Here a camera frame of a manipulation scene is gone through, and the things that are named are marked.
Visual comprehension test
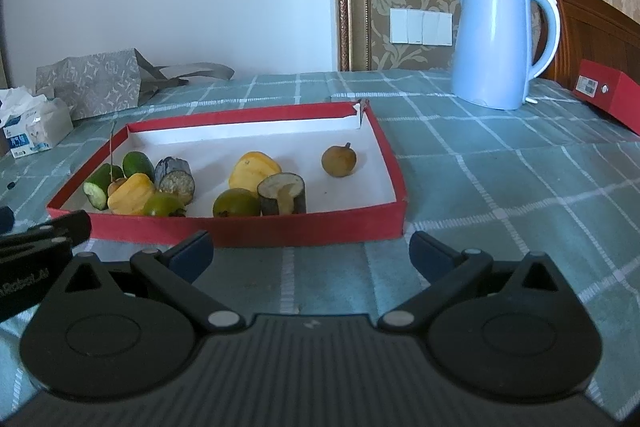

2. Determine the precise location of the red shallow cardboard box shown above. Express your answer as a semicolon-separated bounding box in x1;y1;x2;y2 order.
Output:
47;100;408;247

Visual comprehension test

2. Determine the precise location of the light blue electric kettle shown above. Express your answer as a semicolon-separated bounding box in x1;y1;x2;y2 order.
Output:
451;0;561;110

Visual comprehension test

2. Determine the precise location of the small yellow jackfruit piece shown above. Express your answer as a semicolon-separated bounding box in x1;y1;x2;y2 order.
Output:
228;152;282;196

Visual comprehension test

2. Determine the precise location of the brown wooden headboard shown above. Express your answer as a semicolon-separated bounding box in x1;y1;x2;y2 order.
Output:
541;0;640;90

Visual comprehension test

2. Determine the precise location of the cut cucumber piece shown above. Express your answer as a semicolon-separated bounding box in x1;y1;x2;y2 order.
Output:
82;164;124;210

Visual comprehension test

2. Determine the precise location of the orange brown round fruit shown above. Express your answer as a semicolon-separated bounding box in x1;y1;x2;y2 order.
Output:
107;178;126;197

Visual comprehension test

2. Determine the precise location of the cat print tissue box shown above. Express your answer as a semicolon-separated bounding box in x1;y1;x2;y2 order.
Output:
1;87;74;158

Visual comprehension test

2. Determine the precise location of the green avocado wedge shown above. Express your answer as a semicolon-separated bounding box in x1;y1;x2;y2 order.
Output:
122;150;155;181

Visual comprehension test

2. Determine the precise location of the small red box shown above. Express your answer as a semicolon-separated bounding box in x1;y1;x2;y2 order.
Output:
573;60;640;134

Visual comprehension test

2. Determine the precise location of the tan longan fruit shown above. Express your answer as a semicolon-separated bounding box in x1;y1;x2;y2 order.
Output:
321;142;357;178

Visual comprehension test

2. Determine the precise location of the white wall switch panel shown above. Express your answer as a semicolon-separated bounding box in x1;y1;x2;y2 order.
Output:
390;9;452;46

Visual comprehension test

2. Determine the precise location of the large yellow jackfruit piece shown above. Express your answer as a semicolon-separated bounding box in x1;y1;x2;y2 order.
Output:
107;173;155;216

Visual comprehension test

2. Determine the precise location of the green round fruit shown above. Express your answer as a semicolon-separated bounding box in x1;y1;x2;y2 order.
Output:
142;192;186;217
213;187;262;218

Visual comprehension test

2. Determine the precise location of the grey patterned paper bag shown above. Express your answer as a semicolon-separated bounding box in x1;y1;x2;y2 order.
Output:
36;48;234;120

